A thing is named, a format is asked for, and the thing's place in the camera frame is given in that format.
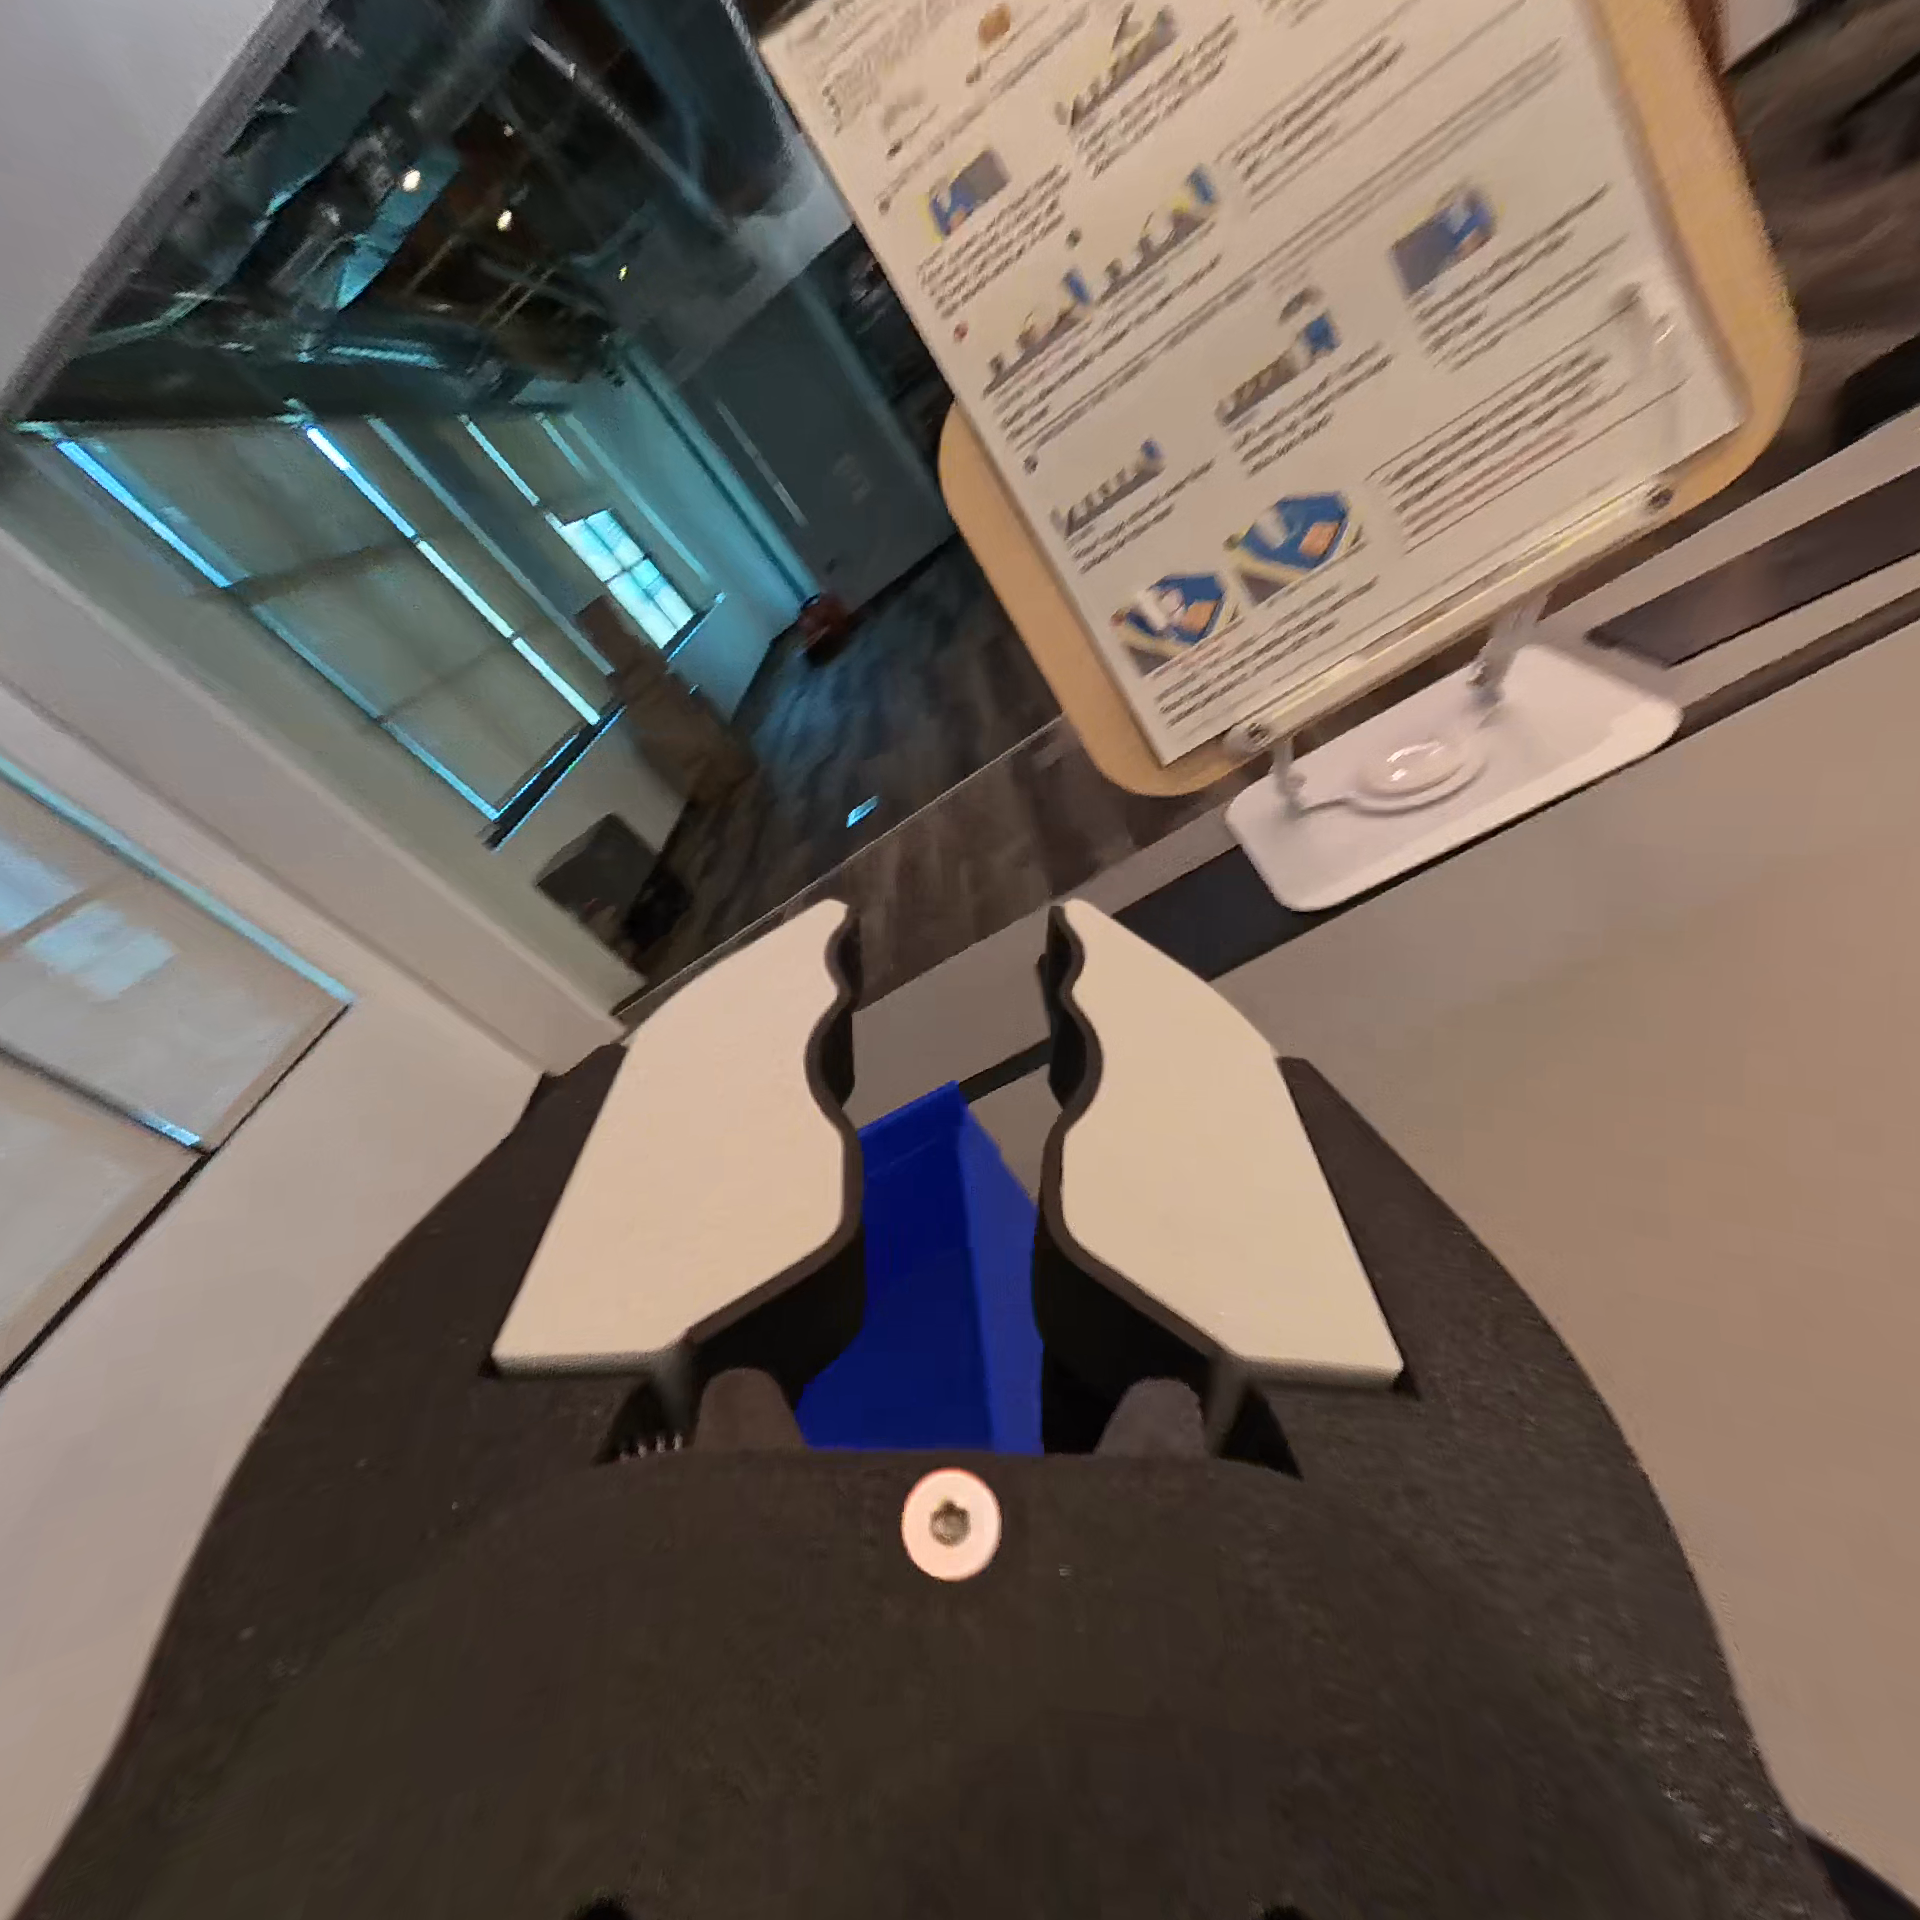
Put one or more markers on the dark grey box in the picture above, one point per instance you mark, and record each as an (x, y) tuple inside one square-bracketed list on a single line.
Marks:
[(591, 878)]

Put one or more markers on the small bright window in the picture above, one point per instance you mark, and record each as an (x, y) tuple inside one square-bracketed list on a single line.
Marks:
[(632, 578)]

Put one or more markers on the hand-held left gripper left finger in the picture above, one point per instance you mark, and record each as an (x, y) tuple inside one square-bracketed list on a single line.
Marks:
[(691, 1187)]

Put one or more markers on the blue plastic bin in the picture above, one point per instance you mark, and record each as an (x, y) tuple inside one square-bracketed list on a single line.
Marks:
[(937, 1276)]

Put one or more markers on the large window with blinds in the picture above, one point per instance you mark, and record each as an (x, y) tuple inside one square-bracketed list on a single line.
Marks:
[(120, 975)]

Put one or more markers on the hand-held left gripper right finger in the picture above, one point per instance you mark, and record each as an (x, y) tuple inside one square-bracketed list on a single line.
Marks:
[(1214, 1187)]

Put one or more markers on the instruction board on stand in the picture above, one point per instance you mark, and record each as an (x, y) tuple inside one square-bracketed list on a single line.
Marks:
[(1726, 226)]

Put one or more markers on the small red object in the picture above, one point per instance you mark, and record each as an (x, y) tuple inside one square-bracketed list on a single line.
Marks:
[(825, 623)]

